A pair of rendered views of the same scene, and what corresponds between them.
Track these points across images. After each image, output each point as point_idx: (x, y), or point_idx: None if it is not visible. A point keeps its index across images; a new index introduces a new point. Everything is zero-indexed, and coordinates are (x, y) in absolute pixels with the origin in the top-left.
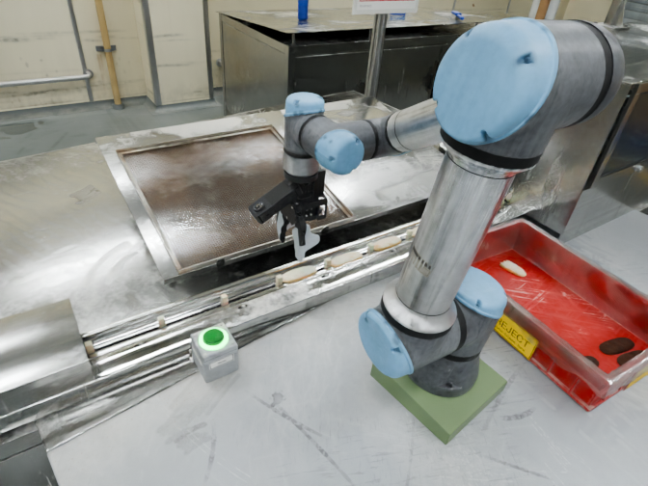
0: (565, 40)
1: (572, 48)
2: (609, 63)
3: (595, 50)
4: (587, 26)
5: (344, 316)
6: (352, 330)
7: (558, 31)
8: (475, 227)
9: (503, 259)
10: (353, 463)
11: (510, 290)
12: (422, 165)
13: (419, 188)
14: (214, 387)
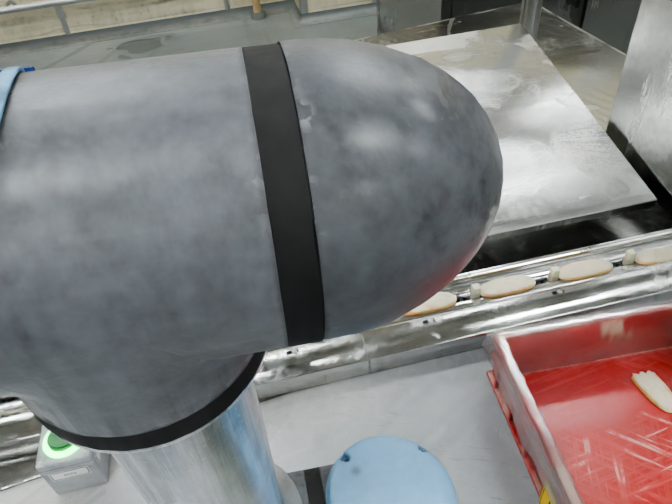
0: (57, 172)
1: (80, 198)
2: (296, 222)
3: (214, 189)
4: (259, 87)
5: (300, 426)
6: (299, 454)
7: (59, 133)
8: (162, 493)
9: (646, 367)
10: None
11: (626, 438)
12: (558, 159)
13: (532, 205)
14: (64, 503)
